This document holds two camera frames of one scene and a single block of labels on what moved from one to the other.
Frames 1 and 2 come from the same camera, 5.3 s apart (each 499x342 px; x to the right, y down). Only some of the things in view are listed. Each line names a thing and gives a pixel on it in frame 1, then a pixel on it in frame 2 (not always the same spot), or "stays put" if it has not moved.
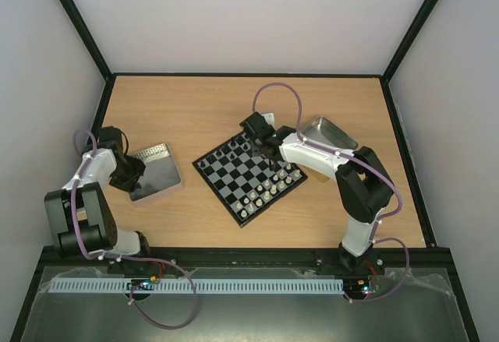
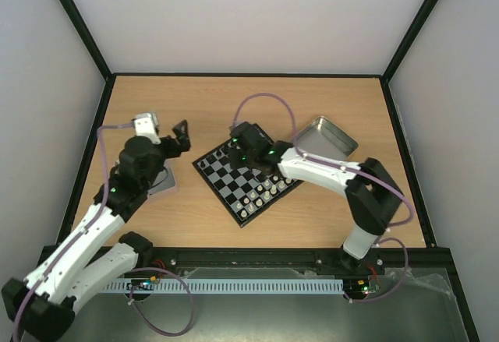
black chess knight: (210, 159) stays put
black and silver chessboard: (242, 181) stays put
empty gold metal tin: (322, 132) stays put
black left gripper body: (129, 173) to (174, 151)
